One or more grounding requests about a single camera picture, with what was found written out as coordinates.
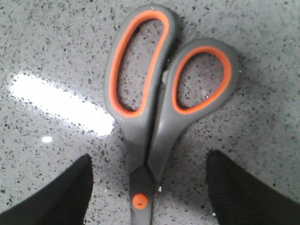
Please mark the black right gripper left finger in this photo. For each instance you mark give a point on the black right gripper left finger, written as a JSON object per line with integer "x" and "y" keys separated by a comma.
{"x": 64, "y": 201}

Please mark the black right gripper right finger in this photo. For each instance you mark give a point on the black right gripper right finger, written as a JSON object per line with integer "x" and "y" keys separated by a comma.
{"x": 238, "y": 198}

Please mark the grey orange scissors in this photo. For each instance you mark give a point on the grey orange scissors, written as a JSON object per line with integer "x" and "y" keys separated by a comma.
{"x": 152, "y": 130}

